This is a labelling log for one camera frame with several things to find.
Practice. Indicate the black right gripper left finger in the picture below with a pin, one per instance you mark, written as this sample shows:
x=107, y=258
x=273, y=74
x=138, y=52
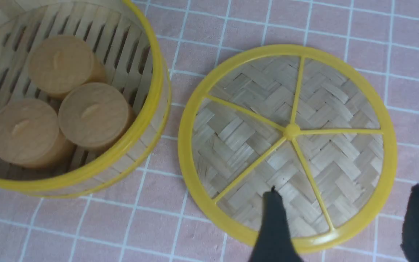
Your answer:
x=274, y=243

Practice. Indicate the yellow woven bamboo steamer lid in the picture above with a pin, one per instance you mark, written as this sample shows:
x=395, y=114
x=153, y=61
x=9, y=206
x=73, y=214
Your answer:
x=298, y=120

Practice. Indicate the yellow bamboo steamer basket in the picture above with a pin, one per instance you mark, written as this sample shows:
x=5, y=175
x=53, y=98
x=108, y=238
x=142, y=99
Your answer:
x=125, y=43

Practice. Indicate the pink checkered tablecloth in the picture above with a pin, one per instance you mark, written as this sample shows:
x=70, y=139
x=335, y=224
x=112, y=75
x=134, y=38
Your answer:
x=149, y=216

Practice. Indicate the tan round cake right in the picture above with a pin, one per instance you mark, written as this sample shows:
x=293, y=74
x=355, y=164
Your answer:
x=94, y=116

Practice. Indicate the tan round cake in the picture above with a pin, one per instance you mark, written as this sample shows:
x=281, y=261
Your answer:
x=63, y=62
x=94, y=116
x=30, y=135

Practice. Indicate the tan round cake left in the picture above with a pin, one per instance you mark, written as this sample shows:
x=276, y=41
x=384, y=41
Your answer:
x=30, y=135

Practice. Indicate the tan round cake top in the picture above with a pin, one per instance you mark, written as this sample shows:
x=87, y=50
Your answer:
x=63, y=62

